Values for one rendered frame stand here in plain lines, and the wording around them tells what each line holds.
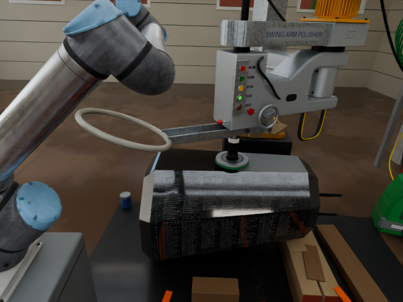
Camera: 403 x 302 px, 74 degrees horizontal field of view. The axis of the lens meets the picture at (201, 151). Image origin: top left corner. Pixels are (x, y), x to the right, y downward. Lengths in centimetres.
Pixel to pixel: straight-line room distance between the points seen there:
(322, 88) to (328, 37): 32
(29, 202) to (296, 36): 144
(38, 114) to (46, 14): 784
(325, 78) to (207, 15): 599
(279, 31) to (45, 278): 150
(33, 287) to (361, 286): 193
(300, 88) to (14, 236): 157
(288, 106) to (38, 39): 766
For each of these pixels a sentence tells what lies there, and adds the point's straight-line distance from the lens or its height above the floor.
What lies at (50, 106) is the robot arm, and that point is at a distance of 71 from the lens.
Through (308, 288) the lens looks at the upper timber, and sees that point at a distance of 197.
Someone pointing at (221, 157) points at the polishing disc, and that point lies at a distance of 178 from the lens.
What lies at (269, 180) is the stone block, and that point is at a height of 76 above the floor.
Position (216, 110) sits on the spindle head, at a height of 118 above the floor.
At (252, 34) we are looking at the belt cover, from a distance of 148.
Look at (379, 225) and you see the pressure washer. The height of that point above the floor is 8.
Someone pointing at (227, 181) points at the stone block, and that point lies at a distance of 172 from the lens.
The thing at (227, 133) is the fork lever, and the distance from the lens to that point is 160.
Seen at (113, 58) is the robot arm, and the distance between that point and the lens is 63.
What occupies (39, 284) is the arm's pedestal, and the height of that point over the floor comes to 85.
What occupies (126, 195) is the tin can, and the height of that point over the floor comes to 15.
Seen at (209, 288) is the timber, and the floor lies 14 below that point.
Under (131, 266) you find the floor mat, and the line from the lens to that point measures 223.
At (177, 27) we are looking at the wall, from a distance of 770.
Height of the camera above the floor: 168
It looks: 26 degrees down
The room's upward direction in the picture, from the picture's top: 2 degrees clockwise
